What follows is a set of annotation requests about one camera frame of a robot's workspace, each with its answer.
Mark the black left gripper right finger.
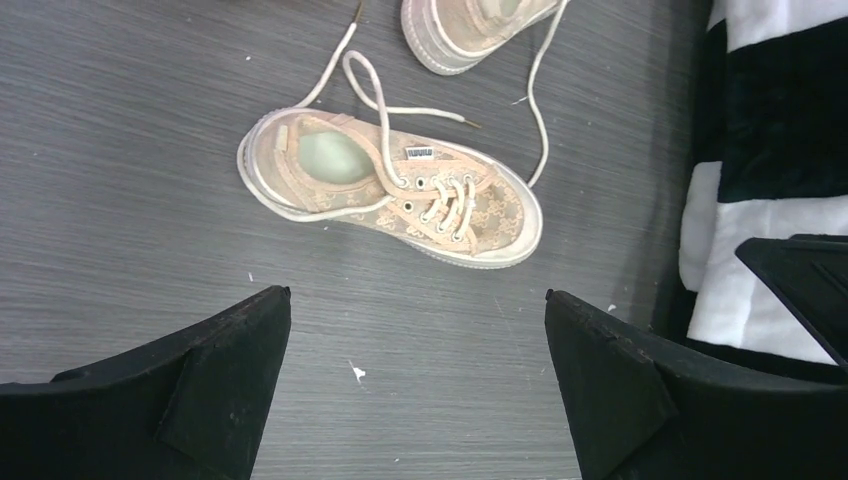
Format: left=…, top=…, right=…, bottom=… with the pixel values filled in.
left=544, top=290, right=847, bottom=479

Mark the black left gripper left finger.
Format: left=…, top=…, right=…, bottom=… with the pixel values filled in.
left=1, top=286, right=291, bottom=479

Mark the beige sneaker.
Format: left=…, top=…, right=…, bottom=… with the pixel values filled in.
left=236, top=19, right=545, bottom=271
left=401, top=0, right=569, bottom=187

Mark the black white checkered pillow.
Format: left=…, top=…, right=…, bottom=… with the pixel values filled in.
left=678, top=1, right=847, bottom=374

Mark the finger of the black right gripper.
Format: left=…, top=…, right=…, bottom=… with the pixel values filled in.
left=735, top=234, right=847, bottom=369

